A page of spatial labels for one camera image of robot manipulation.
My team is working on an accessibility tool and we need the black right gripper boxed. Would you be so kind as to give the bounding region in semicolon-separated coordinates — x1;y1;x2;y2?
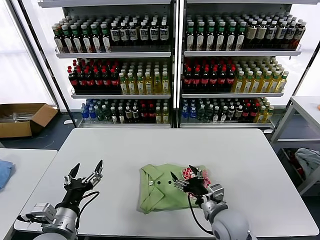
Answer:
170;164;211;200

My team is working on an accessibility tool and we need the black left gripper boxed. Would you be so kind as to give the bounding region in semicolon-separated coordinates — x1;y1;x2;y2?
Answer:
63;159;104;204

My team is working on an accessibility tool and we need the light green polo shirt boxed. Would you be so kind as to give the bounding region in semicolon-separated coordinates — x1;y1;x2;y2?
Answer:
136;163;213;215

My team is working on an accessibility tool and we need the dark green drink bottle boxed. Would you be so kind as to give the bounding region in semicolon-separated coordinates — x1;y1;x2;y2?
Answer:
96;104;106;122
197;104;206;122
205;104;214;123
103;104;112;123

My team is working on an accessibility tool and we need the small white-label dark bottle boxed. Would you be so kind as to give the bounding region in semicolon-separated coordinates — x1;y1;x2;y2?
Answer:
234;105;244;123
226;105;236;123
124;106;133;124
131;106;140;124

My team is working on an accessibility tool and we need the small red-label cola bottle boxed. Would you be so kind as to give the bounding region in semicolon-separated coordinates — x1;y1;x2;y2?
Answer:
249;102;260;123
147;103;156;124
241;103;251;123
140;103;149;124

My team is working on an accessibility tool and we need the folded blue cloth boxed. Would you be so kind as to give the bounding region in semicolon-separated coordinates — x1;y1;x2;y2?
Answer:
0;159;16;192

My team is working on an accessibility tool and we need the open brown cardboard box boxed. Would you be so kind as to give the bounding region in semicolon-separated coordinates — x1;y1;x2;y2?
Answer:
0;103;60;139

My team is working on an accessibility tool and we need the clear rods bundle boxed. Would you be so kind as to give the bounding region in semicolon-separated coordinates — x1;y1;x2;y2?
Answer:
0;112;36;124

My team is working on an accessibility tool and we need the red-cap cola bottle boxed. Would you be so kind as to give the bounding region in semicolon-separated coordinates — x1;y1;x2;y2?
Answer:
184;66;194;91
93;68;104;92
110;68;121;92
68;69;79;92
76;68;87;92
209;66;220;91
201;66;211;91
85;68;95;92
226;66;237;91
218;66;228;91
102;68;112;92
192;66;202;91

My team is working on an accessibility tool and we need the dark grey storage crate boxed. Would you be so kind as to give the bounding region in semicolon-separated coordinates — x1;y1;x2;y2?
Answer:
278;147;307;186

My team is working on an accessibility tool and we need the grey metal side table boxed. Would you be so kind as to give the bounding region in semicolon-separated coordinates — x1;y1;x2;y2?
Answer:
269;95;320;197

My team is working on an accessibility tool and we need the red cloth item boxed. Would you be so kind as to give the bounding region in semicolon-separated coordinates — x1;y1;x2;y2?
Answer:
289;149;305;176

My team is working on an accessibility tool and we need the crumpled grey cloth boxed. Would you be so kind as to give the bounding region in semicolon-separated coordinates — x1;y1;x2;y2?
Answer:
294;147;320;178

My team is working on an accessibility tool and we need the grey metal shelf unit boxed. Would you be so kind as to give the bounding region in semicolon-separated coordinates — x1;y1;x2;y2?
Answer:
38;0;176;129
178;0;303;130

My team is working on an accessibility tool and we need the green-cap dark tea bottle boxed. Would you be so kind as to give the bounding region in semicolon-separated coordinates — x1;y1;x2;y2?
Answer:
195;21;206;52
100;23;113;53
226;21;237;52
54;25;65;54
206;21;216;52
90;23;103;53
216;21;227;52
81;23;93;54
62;24;75;54
236;21;247;52
185;21;196;52
71;24;84;54

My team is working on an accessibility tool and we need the black slanted pole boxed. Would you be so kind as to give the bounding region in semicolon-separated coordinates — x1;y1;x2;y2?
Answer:
16;0;79;127
271;42;320;133

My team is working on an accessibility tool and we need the white-label dark drink bottle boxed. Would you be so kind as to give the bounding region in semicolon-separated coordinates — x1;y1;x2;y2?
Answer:
149;20;160;47
120;21;130;47
139;21;150;47
275;21;288;50
285;22;297;50
266;20;278;50
159;20;169;47
129;21;140;47
110;22;121;47

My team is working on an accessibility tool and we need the beige-label dark drink bottle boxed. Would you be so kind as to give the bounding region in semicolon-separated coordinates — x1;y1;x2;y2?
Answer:
246;20;259;50
256;20;268;50

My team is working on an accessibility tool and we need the red-label dark drink bottle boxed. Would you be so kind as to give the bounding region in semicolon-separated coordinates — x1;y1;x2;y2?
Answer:
292;22;307;50

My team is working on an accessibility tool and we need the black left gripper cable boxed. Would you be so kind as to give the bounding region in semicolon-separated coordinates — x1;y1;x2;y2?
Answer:
74;191;101;228

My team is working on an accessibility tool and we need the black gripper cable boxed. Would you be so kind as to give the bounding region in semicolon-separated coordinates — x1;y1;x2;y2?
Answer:
187;193;216;236
74;191;101;228

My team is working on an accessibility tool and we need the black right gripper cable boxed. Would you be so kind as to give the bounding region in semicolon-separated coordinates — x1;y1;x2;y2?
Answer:
187;193;216;236

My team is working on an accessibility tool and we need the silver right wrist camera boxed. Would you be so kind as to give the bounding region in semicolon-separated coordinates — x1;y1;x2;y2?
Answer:
209;183;226;202

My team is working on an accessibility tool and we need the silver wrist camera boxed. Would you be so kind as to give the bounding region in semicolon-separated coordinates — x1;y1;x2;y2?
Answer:
16;202;58;225
209;183;226;202

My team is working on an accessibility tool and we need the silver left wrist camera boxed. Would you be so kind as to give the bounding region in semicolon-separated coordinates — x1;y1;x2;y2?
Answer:
16;202;58;225

